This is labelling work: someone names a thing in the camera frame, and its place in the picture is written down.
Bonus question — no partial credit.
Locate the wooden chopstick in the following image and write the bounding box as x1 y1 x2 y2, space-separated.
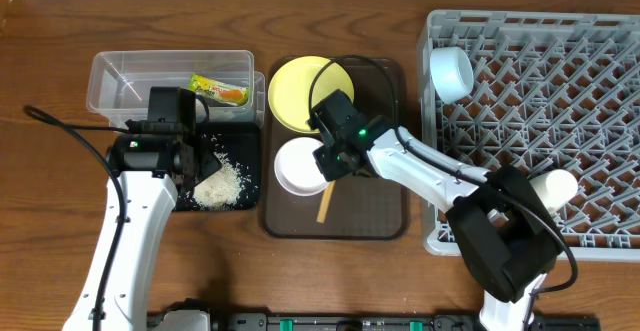
315 180 335 224
319 180 337 225

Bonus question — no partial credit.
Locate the white bowl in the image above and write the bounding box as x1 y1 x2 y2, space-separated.
274 137 329 197

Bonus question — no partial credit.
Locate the rice pile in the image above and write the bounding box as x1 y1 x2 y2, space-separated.
179 135 259 211

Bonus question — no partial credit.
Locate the yellow plate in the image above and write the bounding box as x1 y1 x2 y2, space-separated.
267 56 354 134

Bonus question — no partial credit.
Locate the green snack wrapper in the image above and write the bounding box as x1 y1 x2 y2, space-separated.
187 74 249 106

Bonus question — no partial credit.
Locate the light blue bowl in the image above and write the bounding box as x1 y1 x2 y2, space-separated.
430 47 474 104

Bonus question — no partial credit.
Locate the pale green cup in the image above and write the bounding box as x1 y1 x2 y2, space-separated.
530 169 579 215

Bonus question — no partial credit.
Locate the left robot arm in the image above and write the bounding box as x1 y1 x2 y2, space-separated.
64 87 221 330

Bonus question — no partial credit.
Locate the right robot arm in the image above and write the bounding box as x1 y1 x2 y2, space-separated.
308 90 578 330

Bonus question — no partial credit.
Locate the grey dishwasher rack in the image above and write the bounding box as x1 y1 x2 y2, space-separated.
417 10 639 262

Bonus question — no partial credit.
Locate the brown serving tray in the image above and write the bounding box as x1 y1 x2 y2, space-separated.
259 58 409 241

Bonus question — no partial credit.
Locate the clear plastic bin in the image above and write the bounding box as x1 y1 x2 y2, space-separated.
86 50 266 127

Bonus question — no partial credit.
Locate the black plastic tray bin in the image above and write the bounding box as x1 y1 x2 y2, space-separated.
172 122 262 213

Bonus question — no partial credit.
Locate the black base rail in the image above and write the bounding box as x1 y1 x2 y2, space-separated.
149 298 601 331

